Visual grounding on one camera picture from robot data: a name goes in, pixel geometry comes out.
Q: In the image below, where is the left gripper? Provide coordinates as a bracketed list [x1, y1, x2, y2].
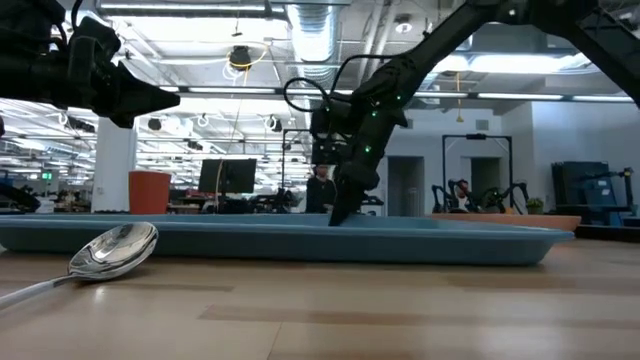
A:
[67, 17, 181, 130]

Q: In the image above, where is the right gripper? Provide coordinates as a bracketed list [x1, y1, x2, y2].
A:
[328, 87, 409, 227]

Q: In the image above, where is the orange cup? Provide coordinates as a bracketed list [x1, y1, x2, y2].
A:
[128, 170, 173, 216]

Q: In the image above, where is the silver spoon orange handle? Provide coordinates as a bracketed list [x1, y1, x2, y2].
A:
[0, 221, 160, 312]

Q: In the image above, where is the blue plastic tray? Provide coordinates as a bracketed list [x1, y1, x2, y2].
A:
[0, 213, 575, 267]

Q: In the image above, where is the person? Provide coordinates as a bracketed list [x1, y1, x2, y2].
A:
[305, 164, 338, 215]

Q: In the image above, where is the white pillar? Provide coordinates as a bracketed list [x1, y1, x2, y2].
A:
[91, 117, 138, 214]

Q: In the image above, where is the black computer monitor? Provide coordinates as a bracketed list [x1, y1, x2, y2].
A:
[198, 158, 258, 196]

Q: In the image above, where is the black ceiling-hung device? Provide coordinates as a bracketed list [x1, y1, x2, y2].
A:
[228, 44, 254, 72]

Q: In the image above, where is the black background robot rig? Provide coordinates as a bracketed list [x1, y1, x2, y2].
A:
[431, 133, 530, 215]

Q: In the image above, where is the blue background machine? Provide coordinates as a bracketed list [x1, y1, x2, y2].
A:
[551, 160, 637, 227]

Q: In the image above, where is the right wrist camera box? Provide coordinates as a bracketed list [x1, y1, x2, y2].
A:
[309, 103, 352, 167]

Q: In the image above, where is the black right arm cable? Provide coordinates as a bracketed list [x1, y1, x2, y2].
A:
[283, 53, 401, 114]

